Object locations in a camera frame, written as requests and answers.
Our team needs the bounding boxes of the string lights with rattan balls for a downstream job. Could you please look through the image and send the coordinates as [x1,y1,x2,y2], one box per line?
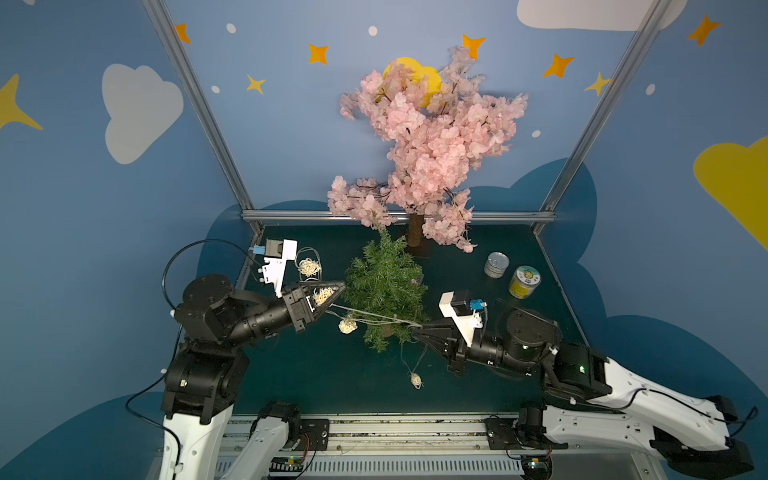
[293,245,430,391]

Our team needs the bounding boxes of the small green christmas tree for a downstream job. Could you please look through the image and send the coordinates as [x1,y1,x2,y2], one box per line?
[342,229,429,353]

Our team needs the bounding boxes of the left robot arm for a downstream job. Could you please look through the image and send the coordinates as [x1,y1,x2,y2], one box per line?
[159,274,346,479]

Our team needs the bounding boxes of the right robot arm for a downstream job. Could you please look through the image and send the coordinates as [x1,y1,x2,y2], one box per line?
[413,306,754,479]

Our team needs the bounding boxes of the pink cherry blossom tree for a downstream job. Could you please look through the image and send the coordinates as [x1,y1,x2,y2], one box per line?
[327,47,529,253]

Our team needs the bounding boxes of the silver tin can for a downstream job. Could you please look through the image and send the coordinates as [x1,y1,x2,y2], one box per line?
[483,252,510,279]

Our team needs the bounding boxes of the yellow labelled can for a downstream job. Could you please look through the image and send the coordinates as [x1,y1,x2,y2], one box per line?
[508,265,541,300]

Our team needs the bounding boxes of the right controller board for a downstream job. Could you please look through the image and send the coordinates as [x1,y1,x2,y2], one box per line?
[520,456,553,480]

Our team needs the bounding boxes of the controller board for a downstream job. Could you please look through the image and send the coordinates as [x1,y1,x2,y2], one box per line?
[267,456,309,479]
[520,456,553,480]

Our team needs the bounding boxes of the left controller board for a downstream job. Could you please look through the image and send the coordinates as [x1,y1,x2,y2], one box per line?
[267,456,309,479]

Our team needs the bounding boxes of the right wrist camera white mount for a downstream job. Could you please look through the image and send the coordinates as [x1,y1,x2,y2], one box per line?
[438,290,488,348]

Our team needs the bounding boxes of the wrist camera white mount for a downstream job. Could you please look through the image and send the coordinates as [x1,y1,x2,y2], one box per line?
[250,239,298,298]
[438,290,488,348]

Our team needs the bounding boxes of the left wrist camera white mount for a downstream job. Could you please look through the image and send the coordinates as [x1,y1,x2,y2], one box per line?
[250,239,298,298]

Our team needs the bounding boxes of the aluminium mounting rail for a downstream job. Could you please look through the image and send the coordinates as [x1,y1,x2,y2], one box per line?
[209,412,649,457]

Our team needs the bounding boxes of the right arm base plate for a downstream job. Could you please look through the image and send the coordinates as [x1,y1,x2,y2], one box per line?
[483,415,569,451]

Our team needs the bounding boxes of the back horizontal frame bar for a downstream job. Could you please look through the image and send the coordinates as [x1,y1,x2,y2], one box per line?
[240,209,556,224]

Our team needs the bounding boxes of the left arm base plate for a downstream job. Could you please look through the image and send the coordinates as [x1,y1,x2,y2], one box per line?
[283,418,330,451]

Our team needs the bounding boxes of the left diagonal frame post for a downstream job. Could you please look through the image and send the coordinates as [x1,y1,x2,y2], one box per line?
[142,0,253,214]

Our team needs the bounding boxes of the diagonal frame post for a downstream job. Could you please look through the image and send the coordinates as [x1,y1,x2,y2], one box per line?
[142,0,253,214]
[532,0,673,237]

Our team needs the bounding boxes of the right diagonal frame post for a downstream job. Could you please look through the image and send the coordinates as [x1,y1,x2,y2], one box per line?
[532,0,673,237]

